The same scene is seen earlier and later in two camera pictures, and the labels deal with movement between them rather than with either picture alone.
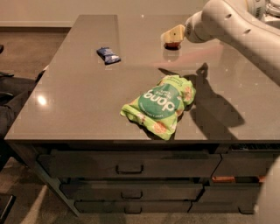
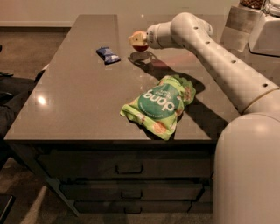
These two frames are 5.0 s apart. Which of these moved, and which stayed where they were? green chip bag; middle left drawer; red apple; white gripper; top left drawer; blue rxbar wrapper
Moved: red apple; white gripper
Stayed: middle left drawer; green chip bag; top left drawer; blue rxbar wrapper
